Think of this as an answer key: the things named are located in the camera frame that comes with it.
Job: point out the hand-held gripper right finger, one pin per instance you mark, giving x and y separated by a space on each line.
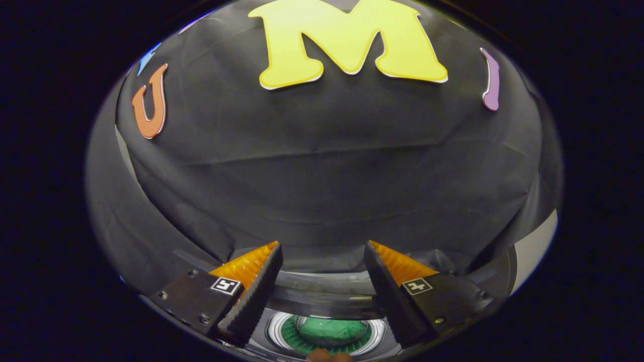
390 296

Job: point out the green polo shirt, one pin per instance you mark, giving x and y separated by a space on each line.
329 332

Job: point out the grey washing machine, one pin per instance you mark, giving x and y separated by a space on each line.
322 301

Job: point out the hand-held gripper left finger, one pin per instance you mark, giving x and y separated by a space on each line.
256 301

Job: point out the black backdrop cloth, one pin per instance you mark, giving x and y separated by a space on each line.
327 166

